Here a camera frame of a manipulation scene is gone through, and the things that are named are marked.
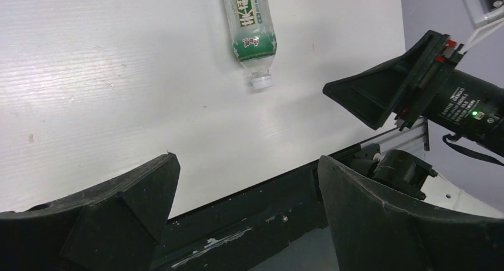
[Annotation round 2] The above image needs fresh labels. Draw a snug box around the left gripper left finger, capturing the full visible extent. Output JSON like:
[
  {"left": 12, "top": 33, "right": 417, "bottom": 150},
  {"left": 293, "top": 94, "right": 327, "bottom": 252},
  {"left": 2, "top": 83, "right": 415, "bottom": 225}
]
[{"left": 1, "top": 153, "right": 181, "bottom": 270}]

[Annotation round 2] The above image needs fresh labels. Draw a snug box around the green label bottle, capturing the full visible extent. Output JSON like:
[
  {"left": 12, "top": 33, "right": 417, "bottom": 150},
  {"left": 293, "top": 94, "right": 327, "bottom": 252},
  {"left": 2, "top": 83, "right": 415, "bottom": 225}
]
[{"left": 223, "top": 0, "right": 278, "bottom": 90}]

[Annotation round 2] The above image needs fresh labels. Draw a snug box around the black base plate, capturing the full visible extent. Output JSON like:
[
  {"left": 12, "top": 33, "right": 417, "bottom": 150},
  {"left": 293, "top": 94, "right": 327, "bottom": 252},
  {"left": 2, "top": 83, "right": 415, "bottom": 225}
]
[{"left": 151, "top": 143, "right": 381, "bottom": 271}]

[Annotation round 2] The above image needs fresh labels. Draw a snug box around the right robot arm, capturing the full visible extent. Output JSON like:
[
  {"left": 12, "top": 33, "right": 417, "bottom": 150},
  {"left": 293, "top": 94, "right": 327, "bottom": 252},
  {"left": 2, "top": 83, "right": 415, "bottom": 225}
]
[{"left": 323, "top": 30, "right": 503, "bottom": 219}]

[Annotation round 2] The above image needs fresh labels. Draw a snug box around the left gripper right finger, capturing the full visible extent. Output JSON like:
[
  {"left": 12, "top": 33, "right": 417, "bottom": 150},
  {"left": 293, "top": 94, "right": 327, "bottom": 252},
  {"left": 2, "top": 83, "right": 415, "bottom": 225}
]
[{"left": 317, "top": 156, "right": 503, "bottom": 270}]

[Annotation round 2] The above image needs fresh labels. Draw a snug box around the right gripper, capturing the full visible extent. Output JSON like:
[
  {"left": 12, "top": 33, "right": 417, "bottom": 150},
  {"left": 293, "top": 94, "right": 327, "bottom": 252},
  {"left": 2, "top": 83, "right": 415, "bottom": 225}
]
[{"left": 322, "top": 30, "right": 503, "bottom": 157}]

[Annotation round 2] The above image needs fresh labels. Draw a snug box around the aluminium frame rail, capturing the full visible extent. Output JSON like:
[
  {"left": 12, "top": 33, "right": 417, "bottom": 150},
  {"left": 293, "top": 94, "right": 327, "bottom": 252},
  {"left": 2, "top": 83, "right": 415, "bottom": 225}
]
[{"left": 360, "top": 118, "right": 430, "bottom": 158}]

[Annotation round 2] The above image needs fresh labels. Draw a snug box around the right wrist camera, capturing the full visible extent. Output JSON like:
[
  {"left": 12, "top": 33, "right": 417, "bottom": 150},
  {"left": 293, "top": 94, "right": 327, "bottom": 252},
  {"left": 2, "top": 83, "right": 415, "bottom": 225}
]
[{"left": 459, "top": 0, "right": 503, "bottom": 54}]

